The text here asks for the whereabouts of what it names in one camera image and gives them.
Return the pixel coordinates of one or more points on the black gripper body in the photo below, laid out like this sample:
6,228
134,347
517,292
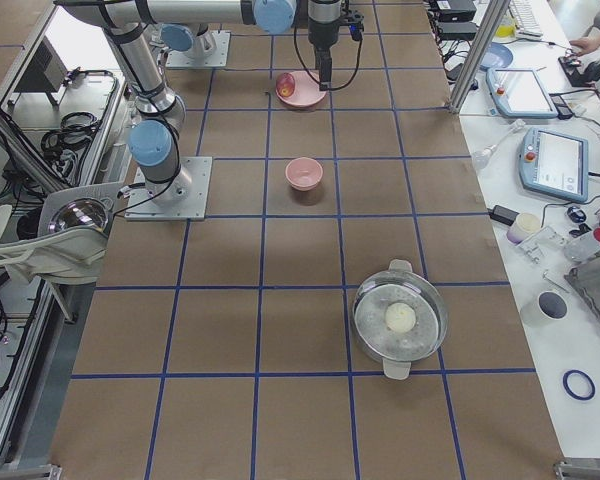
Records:
323,36

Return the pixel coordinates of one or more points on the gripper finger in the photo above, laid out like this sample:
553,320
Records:
324,77

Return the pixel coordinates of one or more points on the red apple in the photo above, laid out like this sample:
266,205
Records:
285,85

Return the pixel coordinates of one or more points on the pink bowl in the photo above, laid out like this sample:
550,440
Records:
303,173

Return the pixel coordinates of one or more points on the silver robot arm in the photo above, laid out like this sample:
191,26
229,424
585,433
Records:
123,23
154,145

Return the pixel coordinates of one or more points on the pink plate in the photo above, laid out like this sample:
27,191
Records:
307,93

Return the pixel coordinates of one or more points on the blue plate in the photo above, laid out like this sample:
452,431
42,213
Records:
496,56

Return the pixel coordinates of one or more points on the far teach pendant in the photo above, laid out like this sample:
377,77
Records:
519,93

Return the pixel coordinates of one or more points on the teach pendant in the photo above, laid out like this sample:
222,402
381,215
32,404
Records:
519,93
554,164

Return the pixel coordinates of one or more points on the black power adapter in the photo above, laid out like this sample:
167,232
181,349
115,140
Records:
502,215

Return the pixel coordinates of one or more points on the near teach pendant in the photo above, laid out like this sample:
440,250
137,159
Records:
554,164

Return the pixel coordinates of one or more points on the steel steamer pot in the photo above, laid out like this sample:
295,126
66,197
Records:
396,352

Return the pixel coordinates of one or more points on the white steamed bun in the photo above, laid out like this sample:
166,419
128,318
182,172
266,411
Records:
400,317

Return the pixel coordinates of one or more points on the white paper cup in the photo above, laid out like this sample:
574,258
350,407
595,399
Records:
545,308

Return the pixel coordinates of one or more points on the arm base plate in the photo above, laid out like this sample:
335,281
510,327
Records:
190,51
186,197

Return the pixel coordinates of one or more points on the aluminium frame post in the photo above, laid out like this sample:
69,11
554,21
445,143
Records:
486,31

